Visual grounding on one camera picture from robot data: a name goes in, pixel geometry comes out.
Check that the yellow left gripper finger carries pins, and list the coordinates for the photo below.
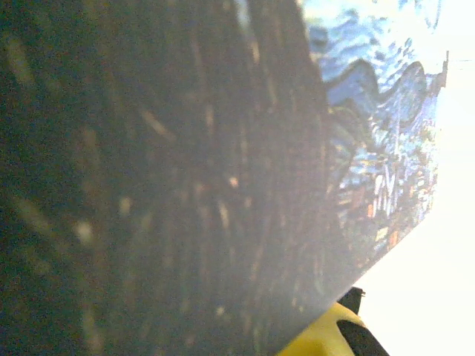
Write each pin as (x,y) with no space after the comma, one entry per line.
(315,341)

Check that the starry night print box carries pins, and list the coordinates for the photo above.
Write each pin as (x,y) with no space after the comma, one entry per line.
(185,167)

